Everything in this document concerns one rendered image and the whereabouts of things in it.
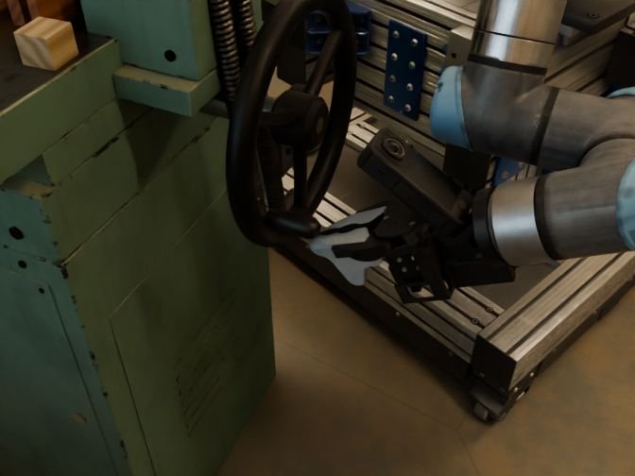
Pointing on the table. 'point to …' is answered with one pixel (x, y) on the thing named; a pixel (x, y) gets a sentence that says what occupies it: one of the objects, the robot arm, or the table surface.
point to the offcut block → (46, 43)
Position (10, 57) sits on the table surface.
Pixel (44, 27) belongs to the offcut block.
